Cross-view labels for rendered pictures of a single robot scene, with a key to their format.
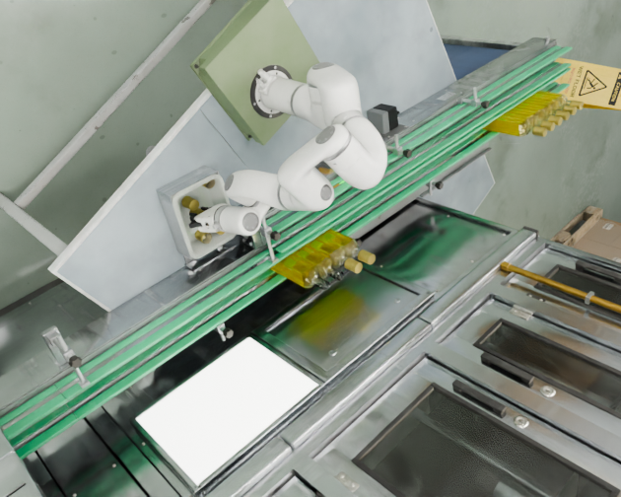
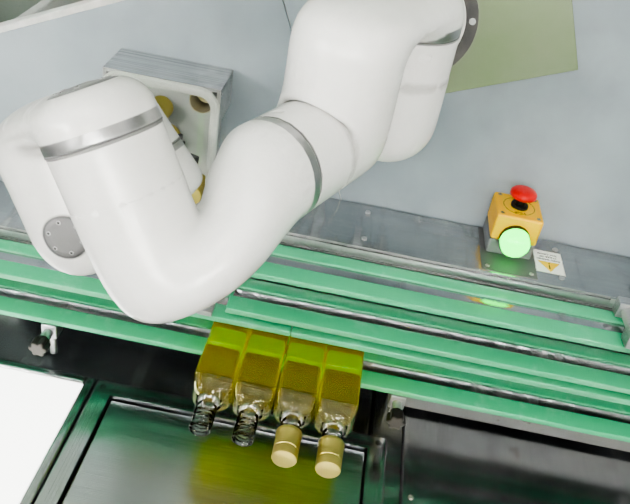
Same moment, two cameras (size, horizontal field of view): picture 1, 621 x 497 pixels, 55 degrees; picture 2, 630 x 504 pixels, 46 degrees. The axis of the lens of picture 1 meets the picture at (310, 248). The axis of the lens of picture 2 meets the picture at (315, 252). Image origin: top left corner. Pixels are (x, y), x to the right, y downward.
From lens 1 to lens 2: 1.12 m
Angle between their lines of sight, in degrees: 31
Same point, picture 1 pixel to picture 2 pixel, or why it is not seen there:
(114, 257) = (8, 104)
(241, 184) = not seen: hidden behind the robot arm
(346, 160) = (66, 189)
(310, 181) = (24, 178)
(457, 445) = not seen: outside the picture
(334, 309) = (222, 478)
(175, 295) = not seen: hidden behind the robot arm
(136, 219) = (67, 72)
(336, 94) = (301, 38)
